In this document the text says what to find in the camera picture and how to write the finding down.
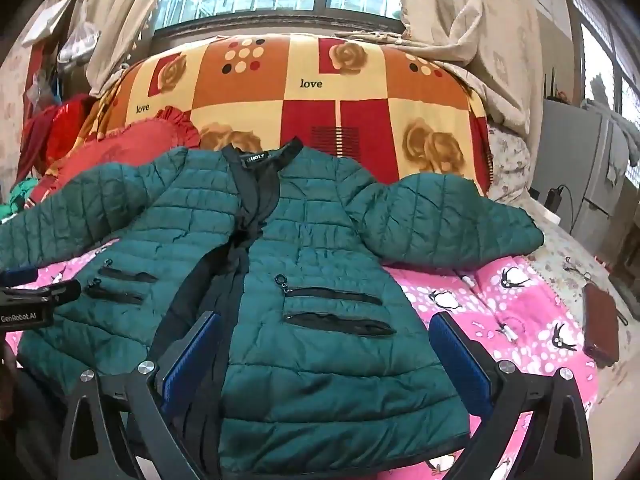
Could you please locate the green cloth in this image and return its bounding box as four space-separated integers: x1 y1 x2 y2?
0 176 40 222

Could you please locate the key bunch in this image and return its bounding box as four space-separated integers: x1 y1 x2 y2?
562 256 590 279

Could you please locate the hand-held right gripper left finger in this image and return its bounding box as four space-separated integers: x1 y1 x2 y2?
59 311 223 480

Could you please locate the orange red checkered floral blanket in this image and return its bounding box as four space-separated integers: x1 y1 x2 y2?
82 34 493 196

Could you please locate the red ruffled pillow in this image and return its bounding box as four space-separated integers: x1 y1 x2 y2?
30 106 202 196

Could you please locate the pink penguin blanket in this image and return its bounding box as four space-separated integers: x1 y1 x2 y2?
0 240 601 480

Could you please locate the brown wallet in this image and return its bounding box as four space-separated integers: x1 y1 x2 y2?
581 282 624 369

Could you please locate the side window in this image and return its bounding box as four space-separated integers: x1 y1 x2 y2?
565 0 640 128

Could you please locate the green puffer jacket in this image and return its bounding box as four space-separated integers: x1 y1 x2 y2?
0 137 546 461

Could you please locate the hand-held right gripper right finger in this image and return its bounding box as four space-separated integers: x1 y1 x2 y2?
430 311 608 480

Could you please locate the beige curtain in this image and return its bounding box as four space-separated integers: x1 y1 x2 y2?
400 0 546 122
65 0 176 97

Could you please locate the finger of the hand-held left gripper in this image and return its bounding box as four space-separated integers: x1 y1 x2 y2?
0 269 39 286
0 280 82 307

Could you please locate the grey cloth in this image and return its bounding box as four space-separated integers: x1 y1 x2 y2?
580 99 640 163

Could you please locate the floral bedsheet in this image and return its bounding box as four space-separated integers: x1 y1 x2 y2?
487 125 640 411

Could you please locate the red garment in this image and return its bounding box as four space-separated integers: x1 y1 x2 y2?
20 94 97 183

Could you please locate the black power adapter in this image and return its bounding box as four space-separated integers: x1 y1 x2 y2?
546 186 574 212

